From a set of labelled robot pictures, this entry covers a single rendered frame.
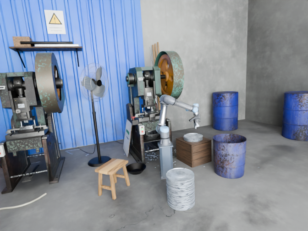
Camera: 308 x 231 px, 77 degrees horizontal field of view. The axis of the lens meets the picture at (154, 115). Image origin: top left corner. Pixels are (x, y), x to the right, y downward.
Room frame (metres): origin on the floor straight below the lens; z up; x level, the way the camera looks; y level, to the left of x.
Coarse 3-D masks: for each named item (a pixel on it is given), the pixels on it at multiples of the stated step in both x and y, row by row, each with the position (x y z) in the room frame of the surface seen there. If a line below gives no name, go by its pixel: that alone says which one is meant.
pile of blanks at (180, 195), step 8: (168, 184) 1.80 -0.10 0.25; (176, 184) 1.73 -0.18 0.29; (184, 184) 1.72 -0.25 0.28; (192, 184) 1.77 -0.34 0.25; (168, 192) 1.81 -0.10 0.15; (176, 192) 1.75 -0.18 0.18; (184, 192) 1.72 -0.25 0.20; (192, 192) 1.77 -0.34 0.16; (168, 200) 1.82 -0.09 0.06; (176, 200) 1.73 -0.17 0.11; (184, 200) 1.72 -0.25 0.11; (192, 200) 1.77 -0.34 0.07; (176, 208) 1.73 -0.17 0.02; (184, 208) 1.72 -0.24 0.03
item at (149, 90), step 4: (148, 88) 3.15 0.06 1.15; (152, 88) 3.17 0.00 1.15; (148, 92) 3.15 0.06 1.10; (152, 92) 3.17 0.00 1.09; (148, 96) 3.15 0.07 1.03; (152, 96) 3.17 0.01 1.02; (144, 100) 3.15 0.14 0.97; (148, 100) 3.11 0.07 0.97; (152, 100) 3.14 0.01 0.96; (144, 104) 3.17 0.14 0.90; (148, 104) 3.11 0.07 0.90
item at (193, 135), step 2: (186, 134) 3.00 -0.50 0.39; (188, 134) 3.00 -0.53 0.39; (190, 134) 2.99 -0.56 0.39; (192, 134) 2.98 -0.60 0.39; (194, 134) 2.98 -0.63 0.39; (196, 134) 2.97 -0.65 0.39; (198, 134) 2.96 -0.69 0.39; (200, 134) 2.96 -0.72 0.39; (184, 136) 2.91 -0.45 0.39; (186, 136) 2.91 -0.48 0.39; (188, 136) 2.90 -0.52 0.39; (190, 136) 2.87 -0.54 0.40; (192, 136) 2.87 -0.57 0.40; (194, 136) 2.86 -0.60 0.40; (196, 136) 2.86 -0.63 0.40; (198, 136) 2.87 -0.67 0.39; (200, 136) 2.86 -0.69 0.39; (202, 136) 2.86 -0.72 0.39; (188, 138) 2.79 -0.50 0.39; (190, 138) 2.77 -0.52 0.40; (192, 138) 2.76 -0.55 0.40; (194, 138) 2.75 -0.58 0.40; (196, 138) 2.75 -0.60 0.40
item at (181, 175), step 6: (174, 168) 2.00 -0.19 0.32; (180, 168) 2.00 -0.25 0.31; (168, 174) 1.88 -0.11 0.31; (174, 174) 1.87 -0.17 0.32; (180, 174) 1.86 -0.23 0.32; (186, 174) 1.86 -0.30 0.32; (192, 174) 1.85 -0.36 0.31; (174, 180) 1.76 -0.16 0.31; (180, 180) 1.75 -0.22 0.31; (186, 180) 1.74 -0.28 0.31
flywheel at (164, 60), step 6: (162, 60) 3.46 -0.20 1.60; (168, 60) 3.27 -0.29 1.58; (162, 66) 3.50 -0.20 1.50; (168, 66) 3.28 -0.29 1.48; (162, 72) 3.55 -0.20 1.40; (168, 72) 3.29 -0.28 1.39; (168, 78) 3.29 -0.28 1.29; (162, 84) 3.54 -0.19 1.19; (168, 84) 3.31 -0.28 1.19; (162, 90) 3.51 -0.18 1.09; (168, 90) 3.32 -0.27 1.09
